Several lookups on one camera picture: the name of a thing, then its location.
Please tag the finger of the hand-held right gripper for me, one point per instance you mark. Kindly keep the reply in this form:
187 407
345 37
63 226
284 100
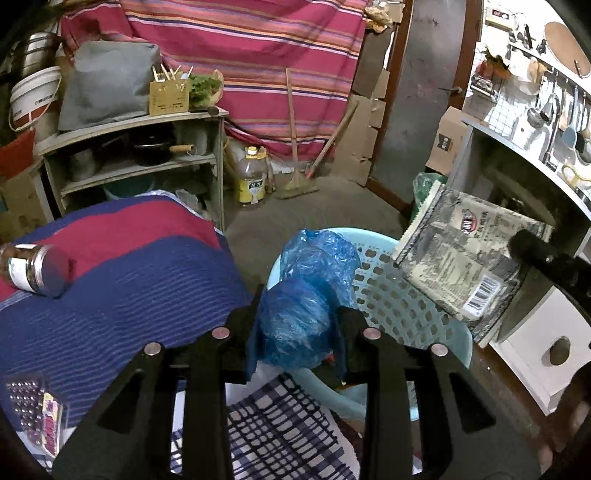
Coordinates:
549 265

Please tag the white cabinet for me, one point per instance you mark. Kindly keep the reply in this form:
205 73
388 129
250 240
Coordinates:
540 350

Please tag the green plastic bag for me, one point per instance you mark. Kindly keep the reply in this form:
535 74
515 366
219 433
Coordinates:
427 189

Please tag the blue plastic bag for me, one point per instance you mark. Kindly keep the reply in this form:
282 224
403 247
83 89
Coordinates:
295 318

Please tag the red striped hanging cloth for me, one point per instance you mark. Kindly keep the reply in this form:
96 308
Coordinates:
240 55

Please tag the yellow cooking oil bottle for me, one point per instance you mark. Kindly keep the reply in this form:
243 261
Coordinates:
251 177

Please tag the low grey shelf cabinet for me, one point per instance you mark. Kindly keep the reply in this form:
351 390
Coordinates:
129 173

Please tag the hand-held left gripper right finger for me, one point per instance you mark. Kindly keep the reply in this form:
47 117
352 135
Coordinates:
355 350

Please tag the clear blister tray pink label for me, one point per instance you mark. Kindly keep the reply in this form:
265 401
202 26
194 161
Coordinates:
34 410

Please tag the brown cardboard box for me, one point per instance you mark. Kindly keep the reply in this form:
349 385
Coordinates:
18 207

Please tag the white plastic bucket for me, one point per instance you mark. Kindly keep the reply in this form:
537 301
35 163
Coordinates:
32 99

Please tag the printed cardboard box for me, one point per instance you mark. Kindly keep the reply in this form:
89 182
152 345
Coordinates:
448 143

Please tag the large steel pot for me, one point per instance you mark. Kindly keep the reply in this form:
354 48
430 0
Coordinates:
37 53

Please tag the round wooden board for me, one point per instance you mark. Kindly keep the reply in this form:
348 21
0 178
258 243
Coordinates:
568 48

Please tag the wooden utensil holder box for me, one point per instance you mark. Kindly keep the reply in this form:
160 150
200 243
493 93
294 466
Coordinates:
168 97

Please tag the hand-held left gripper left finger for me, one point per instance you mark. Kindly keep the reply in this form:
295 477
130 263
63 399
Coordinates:
240 350

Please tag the grey printed foil packet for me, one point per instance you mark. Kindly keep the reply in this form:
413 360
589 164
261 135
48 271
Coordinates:
457 258

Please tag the red plastic basin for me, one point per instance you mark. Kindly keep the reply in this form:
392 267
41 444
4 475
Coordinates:
16 157

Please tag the grey cushion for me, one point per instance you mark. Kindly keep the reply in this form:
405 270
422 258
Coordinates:
108 85

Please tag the grey door brown frame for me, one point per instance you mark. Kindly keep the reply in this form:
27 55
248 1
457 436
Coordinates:
425 92

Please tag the clear jar white green label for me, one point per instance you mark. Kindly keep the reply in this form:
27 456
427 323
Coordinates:
34 270

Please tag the bag of green vegetables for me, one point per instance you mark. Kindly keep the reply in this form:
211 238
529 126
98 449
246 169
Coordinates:
203 90

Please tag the light blue plastic basket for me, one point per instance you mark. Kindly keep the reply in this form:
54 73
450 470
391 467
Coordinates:
401 309

